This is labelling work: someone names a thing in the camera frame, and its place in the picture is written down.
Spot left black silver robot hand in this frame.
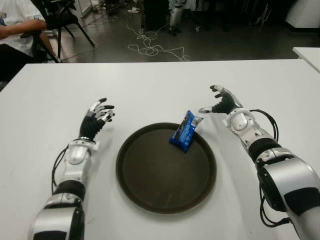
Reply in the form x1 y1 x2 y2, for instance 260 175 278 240
79 97 116 141

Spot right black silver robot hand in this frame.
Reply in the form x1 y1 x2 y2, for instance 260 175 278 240
198 84 243 116

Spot blue Oreo cookie packet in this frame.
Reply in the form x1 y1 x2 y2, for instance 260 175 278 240
169 109 204 153

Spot round dark brown tray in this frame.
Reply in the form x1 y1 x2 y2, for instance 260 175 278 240
115 121 217 214

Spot black stand legs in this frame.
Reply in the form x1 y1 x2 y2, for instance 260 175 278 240
187 0 231 32

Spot white side table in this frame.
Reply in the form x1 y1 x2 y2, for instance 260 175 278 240
292 46 320 75

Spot grey folded rack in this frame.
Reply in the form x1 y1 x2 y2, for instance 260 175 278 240
249 2 273 26

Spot black armrest chair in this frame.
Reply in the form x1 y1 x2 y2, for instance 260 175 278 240
19 28 62 63

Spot silver humanoid robot legs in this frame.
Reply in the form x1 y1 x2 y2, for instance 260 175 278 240
168 0 187 36

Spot black four-leg chair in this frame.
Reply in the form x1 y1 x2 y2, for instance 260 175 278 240
31 0 97 63

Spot black cabinet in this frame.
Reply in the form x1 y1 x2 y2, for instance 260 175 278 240
143 0 173 31

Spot white cabinet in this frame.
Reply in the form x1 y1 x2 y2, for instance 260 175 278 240
78 0 95 18

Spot white pillar base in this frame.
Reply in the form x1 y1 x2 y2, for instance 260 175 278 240
284 0 320 32

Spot seated person in white shirt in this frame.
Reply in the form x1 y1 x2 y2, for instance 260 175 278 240
0 0 48 83

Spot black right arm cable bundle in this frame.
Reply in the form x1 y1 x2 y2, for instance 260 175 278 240
249 108 291 227

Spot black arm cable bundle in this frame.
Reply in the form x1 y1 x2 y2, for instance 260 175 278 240
249 108 291 227
51 147 70 193

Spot black left arm cable bundle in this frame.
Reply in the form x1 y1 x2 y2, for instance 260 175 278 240
51 147 70 193

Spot tangled white floor cable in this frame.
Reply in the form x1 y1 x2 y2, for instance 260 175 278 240
126 14 190 62

